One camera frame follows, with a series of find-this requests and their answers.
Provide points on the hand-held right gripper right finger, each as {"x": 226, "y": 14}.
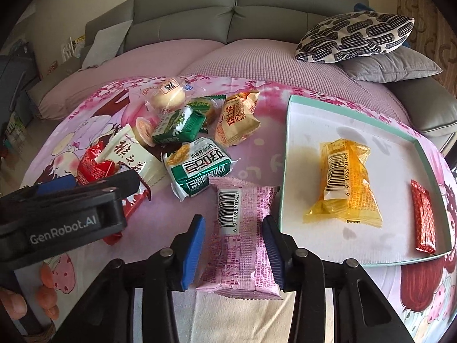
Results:
{"x": 273, "y": 253}

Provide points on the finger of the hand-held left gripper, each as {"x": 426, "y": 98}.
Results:
{"x": 53, "y": 187}
{"x": 121, "y": 182}

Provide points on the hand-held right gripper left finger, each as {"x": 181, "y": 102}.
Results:
{"x": 192, "y": 253}

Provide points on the red white snack packet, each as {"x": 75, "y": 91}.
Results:
{"x": 134, "y": 203}

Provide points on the white beige snack packet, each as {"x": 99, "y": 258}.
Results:
{"x": 132, "y": 157}

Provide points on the pink snack packet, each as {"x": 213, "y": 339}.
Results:
{"x": 246, "y": 243}

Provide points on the crinkled red snack packet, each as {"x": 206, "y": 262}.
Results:
{"x": 94, "y": 169}

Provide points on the large green white snack packet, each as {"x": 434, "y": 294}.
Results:
{"x": 200, "y": 175}

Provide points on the white box with teal edge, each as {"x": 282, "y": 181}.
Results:
{"x": 310, "y": 171}

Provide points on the beige swiss roll packet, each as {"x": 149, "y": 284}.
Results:
{"x": 235, "y": 121}

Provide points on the person's left hand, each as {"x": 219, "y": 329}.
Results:
{"x": 48, "y": 294}

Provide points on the small green snack packet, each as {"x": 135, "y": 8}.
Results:
{"x": 178, "y": 128}

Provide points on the clear wrapped bun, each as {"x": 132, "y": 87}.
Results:
{"x": 167, "y": 98}

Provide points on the orange snack packet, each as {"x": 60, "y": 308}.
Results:
{"x": 357, "y": 200}

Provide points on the green round cake packet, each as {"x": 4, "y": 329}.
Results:
{"x": 207, "y": 105}

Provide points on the dark cabinet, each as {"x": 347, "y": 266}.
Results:
{"x": 14, "y": 75}

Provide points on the light grey cushion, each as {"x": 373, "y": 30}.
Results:
{"x": 107, "y": 46}

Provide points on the small red snack packet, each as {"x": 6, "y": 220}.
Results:
{"x": 423, "y": 218}

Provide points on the pink sofa cover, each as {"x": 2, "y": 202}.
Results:
{"x": 250, "y": 64}

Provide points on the grey sofa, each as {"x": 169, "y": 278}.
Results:
{"x": 200, "y": 10}

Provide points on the grey pillow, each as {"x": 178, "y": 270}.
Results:
{"x": 392, "y": 66}

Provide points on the black white patterned pillow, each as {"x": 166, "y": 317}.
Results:
{"x": 353, "y": 35}

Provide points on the blue cloth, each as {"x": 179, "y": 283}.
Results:
{"x": 362, "y": 7}

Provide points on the patterned curtain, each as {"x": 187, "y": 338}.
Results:
{"x": 428, "y": 3}

